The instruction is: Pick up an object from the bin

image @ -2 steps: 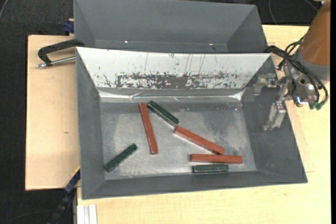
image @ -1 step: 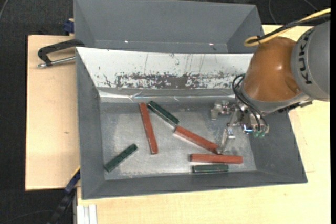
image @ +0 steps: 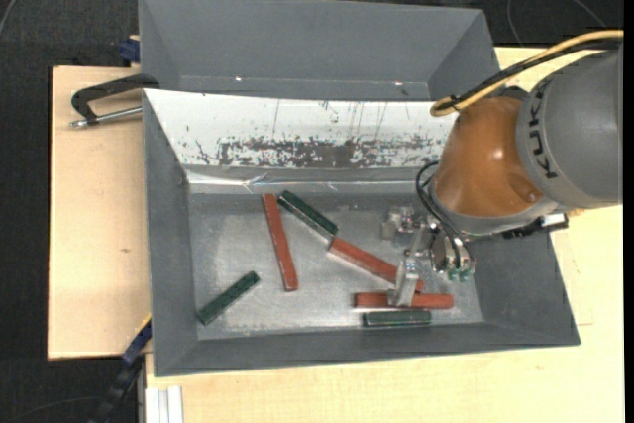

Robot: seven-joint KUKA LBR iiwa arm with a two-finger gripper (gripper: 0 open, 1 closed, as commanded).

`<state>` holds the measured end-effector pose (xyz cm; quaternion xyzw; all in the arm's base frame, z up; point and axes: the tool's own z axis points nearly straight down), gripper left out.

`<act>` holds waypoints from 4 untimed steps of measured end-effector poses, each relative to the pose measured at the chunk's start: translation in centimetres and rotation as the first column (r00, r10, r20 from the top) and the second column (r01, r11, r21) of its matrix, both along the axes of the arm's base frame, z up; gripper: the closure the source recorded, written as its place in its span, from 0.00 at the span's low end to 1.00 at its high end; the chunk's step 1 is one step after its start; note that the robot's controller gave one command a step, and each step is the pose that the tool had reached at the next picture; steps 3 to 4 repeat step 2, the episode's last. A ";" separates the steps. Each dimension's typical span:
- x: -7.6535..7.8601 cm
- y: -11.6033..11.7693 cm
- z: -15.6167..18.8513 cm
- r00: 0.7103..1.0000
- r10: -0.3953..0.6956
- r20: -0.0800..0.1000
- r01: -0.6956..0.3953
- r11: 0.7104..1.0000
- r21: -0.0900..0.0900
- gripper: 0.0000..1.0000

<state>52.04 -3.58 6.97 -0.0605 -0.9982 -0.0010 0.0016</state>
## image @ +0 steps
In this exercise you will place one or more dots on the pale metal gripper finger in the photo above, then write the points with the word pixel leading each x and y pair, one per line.
pixel 396 225
pixel 406 285

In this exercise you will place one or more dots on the red-brown flat block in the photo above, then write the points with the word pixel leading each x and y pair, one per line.
pixel 364 260
pixel 431 300
pixel 280 243

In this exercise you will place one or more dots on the dark green flat block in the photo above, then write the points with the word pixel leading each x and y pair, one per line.
pixel 396 318
pixel 229 297
pixel 309 213

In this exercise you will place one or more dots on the grey metal bin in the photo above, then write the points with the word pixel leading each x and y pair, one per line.
pixel 317 39

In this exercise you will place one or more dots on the pale wood flat board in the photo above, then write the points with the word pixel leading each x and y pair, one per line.
pixel 94 213

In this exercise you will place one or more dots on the black cylinder on white bracket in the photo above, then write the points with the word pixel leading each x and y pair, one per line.
pixel 530 230

